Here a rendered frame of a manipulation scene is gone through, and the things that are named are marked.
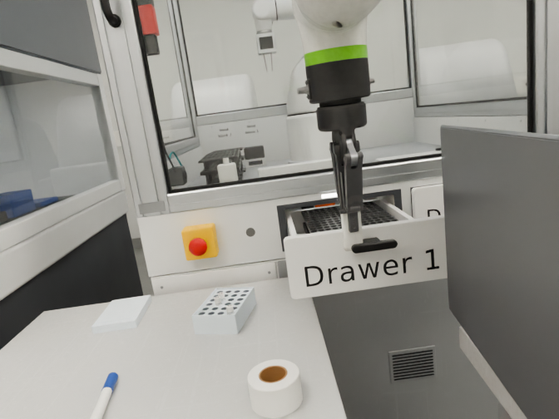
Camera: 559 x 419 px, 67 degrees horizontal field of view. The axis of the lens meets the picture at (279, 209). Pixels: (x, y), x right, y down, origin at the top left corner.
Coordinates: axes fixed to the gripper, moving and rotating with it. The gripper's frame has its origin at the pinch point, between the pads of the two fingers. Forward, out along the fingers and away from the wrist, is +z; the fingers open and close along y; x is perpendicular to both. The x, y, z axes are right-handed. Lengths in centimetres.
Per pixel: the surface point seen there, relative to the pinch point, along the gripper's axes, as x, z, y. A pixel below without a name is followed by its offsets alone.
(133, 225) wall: -150, 84, -365
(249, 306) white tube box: -19.4, 16.2, -11.0
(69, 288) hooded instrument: -78, 26, -62
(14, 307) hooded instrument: -78, 19, -35
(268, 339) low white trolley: -16.3, 17.4, 0.0
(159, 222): -38.2, 1.7, -31.0
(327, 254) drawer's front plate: -4.2, 4.4, -2.1
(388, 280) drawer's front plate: 5.9, 10.7, -1.6
